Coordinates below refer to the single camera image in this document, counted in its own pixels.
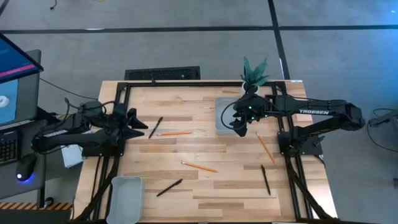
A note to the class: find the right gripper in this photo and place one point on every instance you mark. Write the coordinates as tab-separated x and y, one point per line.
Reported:
253	107

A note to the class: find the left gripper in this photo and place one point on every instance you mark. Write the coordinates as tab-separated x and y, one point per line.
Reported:
118	127

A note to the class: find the grey plastic storage bin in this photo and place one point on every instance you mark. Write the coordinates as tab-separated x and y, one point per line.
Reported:
126	199
225	123

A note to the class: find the black ballpoint pen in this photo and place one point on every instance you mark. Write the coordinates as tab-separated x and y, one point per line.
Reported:
265	180
169	187
155	127

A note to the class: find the orange pencil with eraser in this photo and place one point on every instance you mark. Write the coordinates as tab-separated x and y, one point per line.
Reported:
174	133
265	148
199	167

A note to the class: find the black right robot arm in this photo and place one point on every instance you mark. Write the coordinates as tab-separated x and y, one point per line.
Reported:
317	110

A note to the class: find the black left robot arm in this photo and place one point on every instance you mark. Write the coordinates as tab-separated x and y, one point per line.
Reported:
62	140

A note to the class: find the white round plant pot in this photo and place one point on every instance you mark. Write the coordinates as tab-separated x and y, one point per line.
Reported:
245	90

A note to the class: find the green snake plant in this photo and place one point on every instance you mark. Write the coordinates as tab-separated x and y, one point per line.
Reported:
255	73

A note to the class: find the small white box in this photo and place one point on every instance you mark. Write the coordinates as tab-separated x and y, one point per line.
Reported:
73	157

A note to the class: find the black computer mouse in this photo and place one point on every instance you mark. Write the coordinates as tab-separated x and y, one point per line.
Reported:
26	165

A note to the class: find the grey framed computer monitor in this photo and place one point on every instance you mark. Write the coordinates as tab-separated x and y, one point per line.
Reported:
18	102

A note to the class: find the yellow black hazard tape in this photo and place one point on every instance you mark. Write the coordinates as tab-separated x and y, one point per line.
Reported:
35	206

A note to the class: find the black keyboard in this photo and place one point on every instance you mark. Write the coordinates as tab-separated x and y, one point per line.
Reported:
7	149

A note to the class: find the tilted computer monitor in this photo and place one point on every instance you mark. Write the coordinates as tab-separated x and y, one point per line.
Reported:
15	62

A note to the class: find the dark grey side desk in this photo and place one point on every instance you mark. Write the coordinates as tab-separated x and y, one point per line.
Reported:
9	189

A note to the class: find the black aluminium table frame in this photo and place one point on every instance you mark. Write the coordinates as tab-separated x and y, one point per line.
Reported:
202	83

